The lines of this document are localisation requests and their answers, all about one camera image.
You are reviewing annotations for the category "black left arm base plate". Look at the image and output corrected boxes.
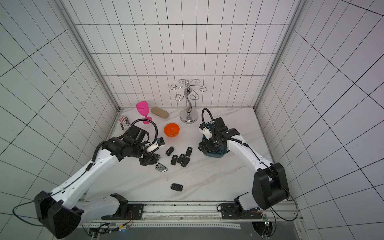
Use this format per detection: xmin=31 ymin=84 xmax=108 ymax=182
xmin=101 ymin=204 xmax=144 ymax=221

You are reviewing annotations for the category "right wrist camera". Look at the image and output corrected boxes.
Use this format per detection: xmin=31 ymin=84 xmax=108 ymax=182
xmin=199 ymin=127 xmax=212 ymax=139

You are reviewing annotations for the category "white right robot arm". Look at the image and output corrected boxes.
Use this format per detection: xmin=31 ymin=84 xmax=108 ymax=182
xmin=198 ymin=117 xmax=289 ymax=211

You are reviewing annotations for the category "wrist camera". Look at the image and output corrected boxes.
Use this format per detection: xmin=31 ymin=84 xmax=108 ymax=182
xmin=199 ymin=127 xmax=212 ymax=139
xmin=147 ymin=137 xmax=165 ymax=152

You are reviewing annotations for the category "silver black smart key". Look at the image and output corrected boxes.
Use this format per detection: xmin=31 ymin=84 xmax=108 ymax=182
xmin=155 ymin=163 xmax=168 ymax=173

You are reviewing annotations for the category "black VW flip key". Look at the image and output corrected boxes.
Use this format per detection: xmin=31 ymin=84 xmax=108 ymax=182
xmin=177 ymin=154 xmax=186 ymax=164
xmin=171 ymin=155 xmax=179 ymax=166
xmin=166 ymin=146 xmax=175 ymax=156
xmin=186 ymin=147 xmax=193 ymax=157

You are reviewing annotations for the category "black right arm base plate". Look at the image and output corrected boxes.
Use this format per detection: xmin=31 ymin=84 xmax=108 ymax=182
xmin=217 ymin=203 xmax=262 ymax=220

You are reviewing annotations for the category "pink plastic wine goblet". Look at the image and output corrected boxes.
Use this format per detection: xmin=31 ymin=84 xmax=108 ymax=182
xmin=136 ymin=101 xmax=152 ymax=124

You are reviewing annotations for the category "black flip key buttons up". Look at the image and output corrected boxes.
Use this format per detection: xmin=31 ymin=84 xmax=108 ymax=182
xmin=181 ymin=157 xmax=191 ymax=167

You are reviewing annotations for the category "teal plastic storage box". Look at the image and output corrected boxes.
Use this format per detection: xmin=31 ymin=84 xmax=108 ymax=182
xmin=198 ymin=133 xmax=230 ymax=158

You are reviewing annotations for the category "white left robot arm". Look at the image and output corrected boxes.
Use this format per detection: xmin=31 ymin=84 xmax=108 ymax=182
xmin=34 ymin=125 xmax=165 ymax=239

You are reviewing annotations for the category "silver metal cup rack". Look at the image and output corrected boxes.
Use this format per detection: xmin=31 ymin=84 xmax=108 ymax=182
xmin=170 ymin=79 xmax=207 ymax=124

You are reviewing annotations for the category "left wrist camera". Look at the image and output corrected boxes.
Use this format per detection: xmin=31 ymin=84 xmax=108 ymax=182
xmin=147 ymin=137 xmax=165 ymax=152

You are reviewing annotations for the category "aluminium frame rail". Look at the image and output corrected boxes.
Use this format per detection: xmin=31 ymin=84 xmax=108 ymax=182
xmin=75 ymin=198 xmax=301 ymax=226

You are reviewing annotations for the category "orange plastic bowl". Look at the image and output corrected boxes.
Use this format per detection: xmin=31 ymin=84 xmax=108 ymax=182
xmin=164 ymin=123 xmax=180 ymax=138

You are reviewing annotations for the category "lone black flip key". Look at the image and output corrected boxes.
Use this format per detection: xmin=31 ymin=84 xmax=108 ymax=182
xmin=171 ymin=183 xmax=183 ymax=192

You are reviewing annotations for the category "beige woven glasses case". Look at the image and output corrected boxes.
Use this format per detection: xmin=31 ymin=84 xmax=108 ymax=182
xmin=151 ymin=107 xmax=170 ymax=119

